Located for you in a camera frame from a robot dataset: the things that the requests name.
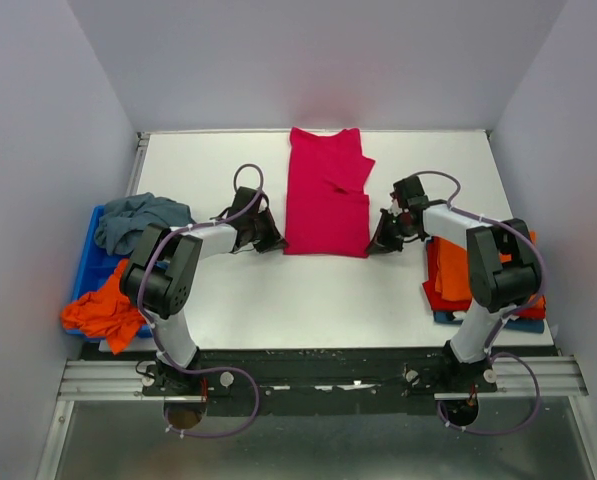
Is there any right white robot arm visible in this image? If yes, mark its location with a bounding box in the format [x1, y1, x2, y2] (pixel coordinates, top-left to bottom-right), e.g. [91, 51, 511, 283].
[365, 172, 545, 392]

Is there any magenta t shirt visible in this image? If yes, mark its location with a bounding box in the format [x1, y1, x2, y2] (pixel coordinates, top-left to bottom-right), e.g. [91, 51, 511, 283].
[284, 127, 375, 258]

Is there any blue plastic bin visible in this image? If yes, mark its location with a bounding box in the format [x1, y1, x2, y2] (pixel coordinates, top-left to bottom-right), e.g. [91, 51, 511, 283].
[62, 206, 151, 352]

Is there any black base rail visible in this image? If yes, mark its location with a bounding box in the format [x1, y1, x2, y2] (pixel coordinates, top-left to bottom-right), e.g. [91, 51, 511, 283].
[142, 347, 497, 417]

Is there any crumpled orange t shirt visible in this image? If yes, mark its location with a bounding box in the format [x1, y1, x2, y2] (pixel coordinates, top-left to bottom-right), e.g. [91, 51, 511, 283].
[60, 259, 146, 354]

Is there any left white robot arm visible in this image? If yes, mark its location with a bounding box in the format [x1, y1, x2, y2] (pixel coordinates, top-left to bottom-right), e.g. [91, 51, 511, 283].
[119, 187, 288, 395]

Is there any crumpled grey-blue t shirt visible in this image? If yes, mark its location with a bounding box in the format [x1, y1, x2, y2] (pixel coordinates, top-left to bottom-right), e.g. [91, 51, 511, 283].
[93, 192, 194, 256]

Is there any folded blue t shirt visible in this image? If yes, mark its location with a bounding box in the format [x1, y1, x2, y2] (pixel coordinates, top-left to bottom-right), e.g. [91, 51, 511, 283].
[433, 311, 545, 334]

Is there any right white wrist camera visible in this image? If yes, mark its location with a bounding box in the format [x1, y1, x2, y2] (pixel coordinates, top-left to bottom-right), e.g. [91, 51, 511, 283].
[388, 192, 402, 216]

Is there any folded red t shirt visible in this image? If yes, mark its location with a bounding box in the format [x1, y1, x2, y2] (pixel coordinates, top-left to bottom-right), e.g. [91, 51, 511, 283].
[421, 244, 547, 321]

